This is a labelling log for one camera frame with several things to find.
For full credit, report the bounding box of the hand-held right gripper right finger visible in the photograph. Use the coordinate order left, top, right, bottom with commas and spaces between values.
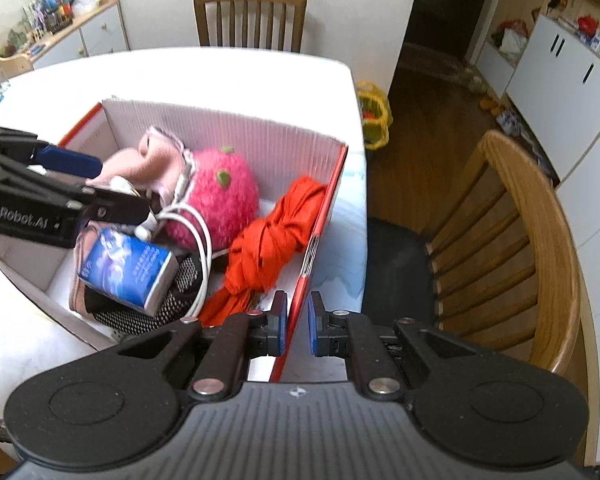
307, 291, 507, 403

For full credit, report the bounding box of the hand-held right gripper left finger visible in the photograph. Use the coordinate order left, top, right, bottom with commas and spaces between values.
119, 290, 290, 403

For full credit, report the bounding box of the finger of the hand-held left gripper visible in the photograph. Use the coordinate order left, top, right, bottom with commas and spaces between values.
0, 124, 104, 181
81, 186, 152, 226

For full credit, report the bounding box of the blue rectangular box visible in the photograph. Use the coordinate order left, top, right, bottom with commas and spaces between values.
77, 228, 179, 317

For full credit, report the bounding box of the pink plush toy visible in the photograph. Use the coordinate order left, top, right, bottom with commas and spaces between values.
87, 127, 197, 202

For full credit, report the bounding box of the orange cloth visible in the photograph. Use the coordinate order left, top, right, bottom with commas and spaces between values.
199, 176, 329, 327

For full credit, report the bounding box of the white cable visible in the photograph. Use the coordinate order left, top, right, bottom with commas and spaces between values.
134, 172, 215, 320

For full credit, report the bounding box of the pink strawberry plush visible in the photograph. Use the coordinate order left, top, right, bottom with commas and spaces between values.
162, 146, 261, 252

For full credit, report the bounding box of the red and white cardboard box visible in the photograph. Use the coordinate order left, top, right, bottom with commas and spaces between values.
0, 99, 351, 382

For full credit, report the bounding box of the black mesh pouch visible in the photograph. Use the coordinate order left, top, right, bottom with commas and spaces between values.
69, 225, 207, 339

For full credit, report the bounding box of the black seat cushion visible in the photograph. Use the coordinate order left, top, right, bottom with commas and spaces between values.
362, 216, 439, 332

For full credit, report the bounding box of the white and wood sideboard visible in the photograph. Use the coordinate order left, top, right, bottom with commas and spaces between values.
0, 0, 131, 79

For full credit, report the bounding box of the wooden chair with curved back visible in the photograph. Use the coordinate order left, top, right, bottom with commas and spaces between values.
365, 130, 581, 377

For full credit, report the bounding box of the door mat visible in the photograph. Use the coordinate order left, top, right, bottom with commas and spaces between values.
397, 42, 481, 87

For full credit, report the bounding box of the red plastic bag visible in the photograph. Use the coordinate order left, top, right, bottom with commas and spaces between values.
492, 19, 531, 54

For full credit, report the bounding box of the white cabinet with black handles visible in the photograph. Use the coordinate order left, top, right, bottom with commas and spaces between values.
505, 14, 600, 182

